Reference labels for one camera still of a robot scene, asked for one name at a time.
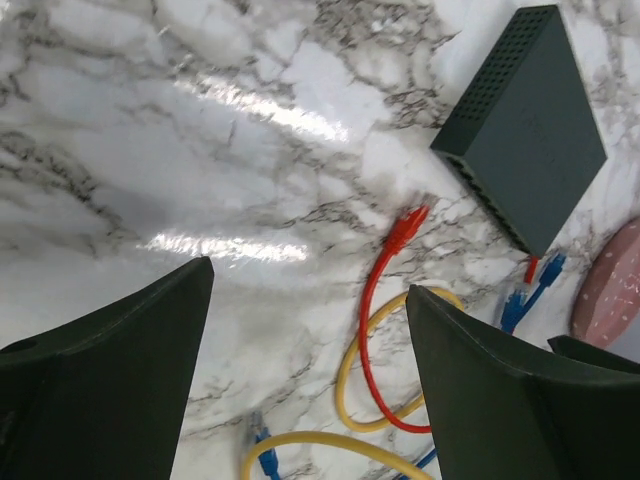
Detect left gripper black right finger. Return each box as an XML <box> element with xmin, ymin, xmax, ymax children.
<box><xmin>406</xmin><ymin>285</ymin><xmax>639</xmax><ymax>479</ymax></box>

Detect red ethernet cable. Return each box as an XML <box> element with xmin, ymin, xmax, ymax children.
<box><xmin>358</xmin><ymin>204</ymin><xmax>541</xmax><ymax>434</ymax></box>

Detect yellow ethernet cable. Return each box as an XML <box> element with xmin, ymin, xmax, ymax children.
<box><xmin>242</xmin><ymin>430</ymin><xmax>434</xmax><ymax>480</ymax></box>
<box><xmin>335</xmin><ymin>286</ymin><xmax>465</xmax><ymax>433</ymax></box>

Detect blue ethernet cable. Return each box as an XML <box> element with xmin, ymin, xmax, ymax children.
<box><xmin>247</xmin><ymin>412</ymin><xmax>439</xmax><ymax>480</ymax></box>
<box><xmin>499</xmin><ymin>252</ymin><xmax>567</xmax><ymax>335</ymax></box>

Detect pink dotted plate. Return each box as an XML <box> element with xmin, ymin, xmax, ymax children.
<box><xmin>570</xmin><ymin>218</ymin><xmax>639</xmax><ymax>348</ymax></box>

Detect black network switch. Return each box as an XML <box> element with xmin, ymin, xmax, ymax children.
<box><xmin>431</xmin><ymin>5</ymin><xmax>606</xmax><ymax>258</ymax></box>

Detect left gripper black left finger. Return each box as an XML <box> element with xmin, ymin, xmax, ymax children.
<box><xmin>1</xmin><ymin>257</ymin><xmax>214</xmax><ymax>479</ymax></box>

